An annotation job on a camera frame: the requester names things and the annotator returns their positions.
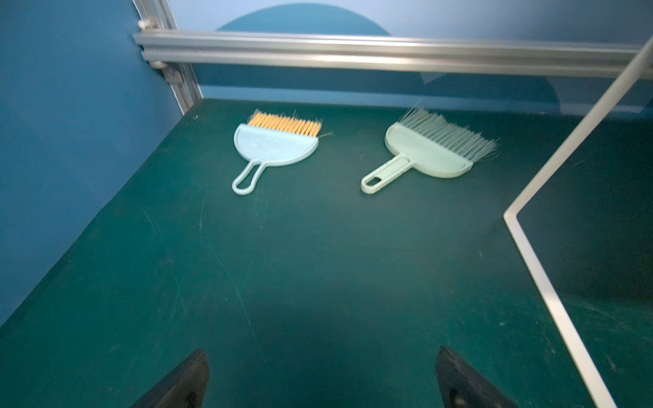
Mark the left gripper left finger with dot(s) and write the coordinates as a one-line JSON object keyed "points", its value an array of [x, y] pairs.
{"points": [[185, 386]]}

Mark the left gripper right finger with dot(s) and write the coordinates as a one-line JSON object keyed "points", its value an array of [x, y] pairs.
{"points": [[462, 386]]}

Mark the yellow wooden two-tier shelf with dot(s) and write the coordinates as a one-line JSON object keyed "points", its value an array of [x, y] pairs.
{"points": [[583, 226]]}

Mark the blue dustpan brush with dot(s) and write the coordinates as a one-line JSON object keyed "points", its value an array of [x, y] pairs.
{"points": [[268, 140]]}

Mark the aluminium back frame bar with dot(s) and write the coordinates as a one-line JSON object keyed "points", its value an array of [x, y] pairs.
{"points": [[567, 59]]}

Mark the left aluminium frame post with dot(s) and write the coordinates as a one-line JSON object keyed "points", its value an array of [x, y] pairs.
{"points": [[157, 33]]}

